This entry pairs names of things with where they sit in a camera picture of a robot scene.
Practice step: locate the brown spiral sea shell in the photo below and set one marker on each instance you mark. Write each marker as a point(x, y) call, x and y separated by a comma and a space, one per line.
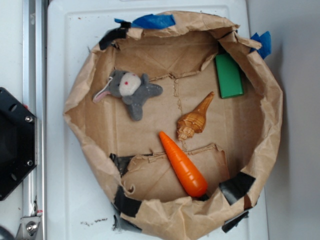
point(194, 121)

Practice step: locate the grey plush donkey toy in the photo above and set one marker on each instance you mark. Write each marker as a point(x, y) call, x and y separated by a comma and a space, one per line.
point(132, 89)

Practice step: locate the orange plastic carrot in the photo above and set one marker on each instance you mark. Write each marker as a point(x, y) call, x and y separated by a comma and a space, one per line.
point(187, 173)

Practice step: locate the green rectangular block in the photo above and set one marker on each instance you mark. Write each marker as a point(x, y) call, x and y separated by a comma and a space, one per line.
point(229, 76)

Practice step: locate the blue tape piece right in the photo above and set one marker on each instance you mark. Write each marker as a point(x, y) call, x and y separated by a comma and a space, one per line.
point(266, 44)

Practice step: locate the brown paper bag enclosure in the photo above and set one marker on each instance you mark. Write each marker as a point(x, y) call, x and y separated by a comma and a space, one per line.
point(235, 152)

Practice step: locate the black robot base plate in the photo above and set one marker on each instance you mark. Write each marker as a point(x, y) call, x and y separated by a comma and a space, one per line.
point(17, 143)

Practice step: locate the aluminium frame rail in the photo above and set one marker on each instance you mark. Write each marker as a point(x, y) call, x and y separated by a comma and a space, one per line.
point(34, 95)

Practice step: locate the metal corner bracket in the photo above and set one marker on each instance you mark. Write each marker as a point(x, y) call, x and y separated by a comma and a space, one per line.
point(28, 228)

